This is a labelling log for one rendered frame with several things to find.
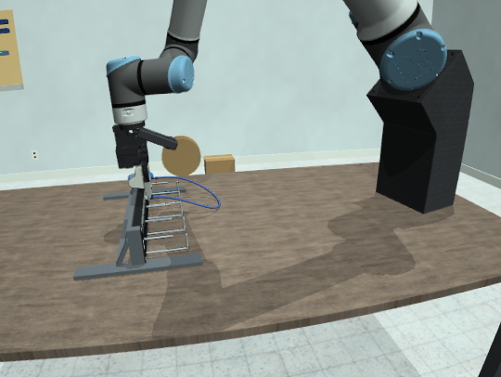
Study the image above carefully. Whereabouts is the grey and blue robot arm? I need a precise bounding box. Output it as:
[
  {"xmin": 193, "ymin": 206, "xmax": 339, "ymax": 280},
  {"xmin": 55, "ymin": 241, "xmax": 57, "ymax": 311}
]
[{"xmin": 106, "ymin": 0, "xmax": 447, "ymax": 150}]

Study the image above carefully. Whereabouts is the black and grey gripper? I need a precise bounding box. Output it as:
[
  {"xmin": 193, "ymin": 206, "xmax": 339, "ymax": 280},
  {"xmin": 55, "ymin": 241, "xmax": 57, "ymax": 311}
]
[{"xmin": 112, "ymin": 121, "xmax": 152, "ymax": 201}]

